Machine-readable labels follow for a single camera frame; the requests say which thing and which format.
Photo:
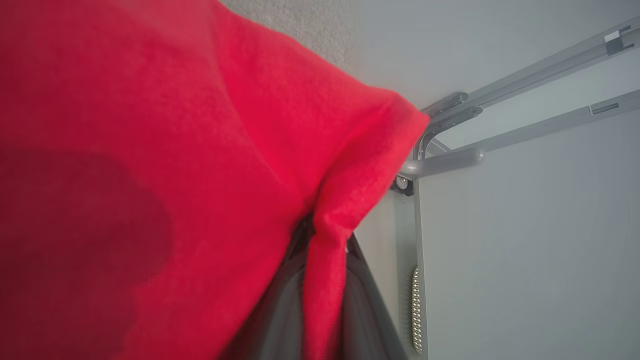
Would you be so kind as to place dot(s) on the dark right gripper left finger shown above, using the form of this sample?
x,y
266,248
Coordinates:
x,y
275,320

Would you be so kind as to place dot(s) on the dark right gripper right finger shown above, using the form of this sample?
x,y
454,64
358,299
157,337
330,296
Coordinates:
x,y
365,320

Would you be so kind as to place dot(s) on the red Bulls 23 jersey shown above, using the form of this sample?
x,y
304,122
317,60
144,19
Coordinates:
x,y
150,100

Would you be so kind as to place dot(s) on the beige perforated laundry basket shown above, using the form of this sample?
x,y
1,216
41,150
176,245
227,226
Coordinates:
x,y
417,310

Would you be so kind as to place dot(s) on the grey partition post with feet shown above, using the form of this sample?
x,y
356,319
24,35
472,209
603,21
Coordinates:
x,y
450,160

